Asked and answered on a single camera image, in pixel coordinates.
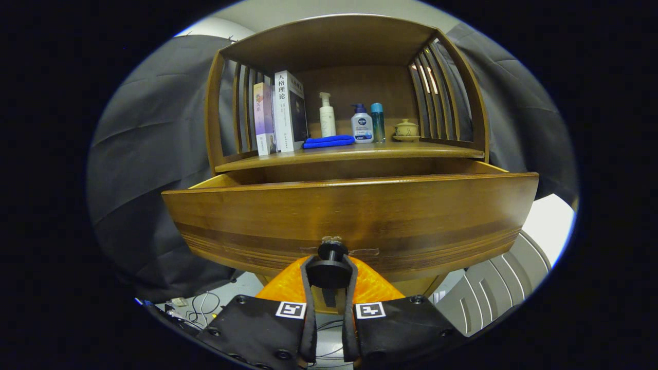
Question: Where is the purple book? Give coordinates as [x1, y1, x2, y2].
[253, 82, 277, 156]

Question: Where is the wooden cabinet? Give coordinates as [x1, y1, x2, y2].
[205, 14, 490, 309]

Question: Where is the white pump bottle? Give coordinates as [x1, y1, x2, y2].
[319, 92, 337, 138]

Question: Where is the white ribbed cabinet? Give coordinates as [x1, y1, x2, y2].
[434, 194, 576, 337]

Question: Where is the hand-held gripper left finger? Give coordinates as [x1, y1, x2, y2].
[198, 255, 318, 370]

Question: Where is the white book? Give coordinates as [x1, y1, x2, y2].
[273, 70, 309, 153]

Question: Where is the wooden drawer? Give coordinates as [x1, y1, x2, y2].
[161, 159, 540, 283]

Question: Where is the blue folded cloth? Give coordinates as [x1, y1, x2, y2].
[302, 135, 356, 150]

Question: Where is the black round drawer knob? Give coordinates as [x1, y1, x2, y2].
[307, 239, 354, 289]

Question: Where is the beige lidded tea cup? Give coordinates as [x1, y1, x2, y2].
[392, 119, 421, 142]

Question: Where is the white bottle blue cap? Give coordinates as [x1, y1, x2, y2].
[351, 103, 374, 143]

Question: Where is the teal bottle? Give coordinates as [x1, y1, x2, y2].
[371, 102, 386, 143]

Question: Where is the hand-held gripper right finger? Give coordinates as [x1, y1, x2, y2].
[342, 255, 468, 370]

